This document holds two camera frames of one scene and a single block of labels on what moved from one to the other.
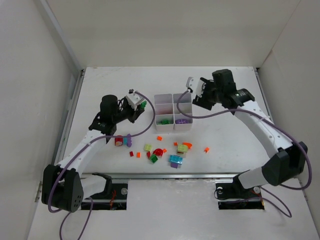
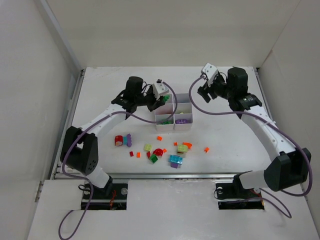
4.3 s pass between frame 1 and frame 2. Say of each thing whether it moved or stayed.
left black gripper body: moved
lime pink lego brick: stayed
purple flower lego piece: stayed
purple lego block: stayed
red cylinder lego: stayed
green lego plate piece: moved
